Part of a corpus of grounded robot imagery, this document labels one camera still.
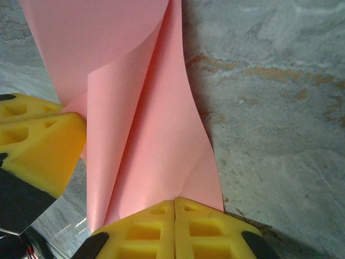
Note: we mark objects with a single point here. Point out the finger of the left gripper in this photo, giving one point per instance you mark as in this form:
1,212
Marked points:
32,103
54,151

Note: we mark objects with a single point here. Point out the pink paper sheet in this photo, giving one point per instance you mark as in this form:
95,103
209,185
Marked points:
151,121

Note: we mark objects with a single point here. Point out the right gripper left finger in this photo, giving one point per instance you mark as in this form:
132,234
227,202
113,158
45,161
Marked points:
143,237

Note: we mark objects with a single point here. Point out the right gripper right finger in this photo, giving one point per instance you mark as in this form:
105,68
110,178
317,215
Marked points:
215,237

